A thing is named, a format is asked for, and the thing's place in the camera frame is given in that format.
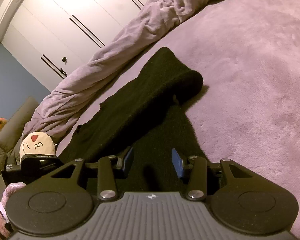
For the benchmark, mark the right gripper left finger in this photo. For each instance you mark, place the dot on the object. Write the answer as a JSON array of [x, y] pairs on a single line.
[[125, 159]]

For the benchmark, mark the grey padded headboard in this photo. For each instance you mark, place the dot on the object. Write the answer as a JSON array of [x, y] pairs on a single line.
[[11, 133]]

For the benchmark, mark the purple fleece bed cover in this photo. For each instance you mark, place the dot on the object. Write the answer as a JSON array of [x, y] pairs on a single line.
[[248, 52]]

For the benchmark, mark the pink pillow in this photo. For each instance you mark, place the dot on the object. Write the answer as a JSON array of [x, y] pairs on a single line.
[[5, 226]]

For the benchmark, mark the white wardrobe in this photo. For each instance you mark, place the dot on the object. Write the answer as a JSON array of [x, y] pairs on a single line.
[[51, 38]]

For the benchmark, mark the black knit garment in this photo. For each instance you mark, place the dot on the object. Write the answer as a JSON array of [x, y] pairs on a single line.
[[146, 114]]

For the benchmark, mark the rolled purple duvet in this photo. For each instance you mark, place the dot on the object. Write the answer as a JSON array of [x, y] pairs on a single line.
[[60, 110]]

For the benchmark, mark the cream emoji face cushion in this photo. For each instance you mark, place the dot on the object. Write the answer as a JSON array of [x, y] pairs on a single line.
[[37, 143]]

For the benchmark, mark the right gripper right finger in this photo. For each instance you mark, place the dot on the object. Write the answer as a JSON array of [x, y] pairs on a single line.
[[180, 162]]

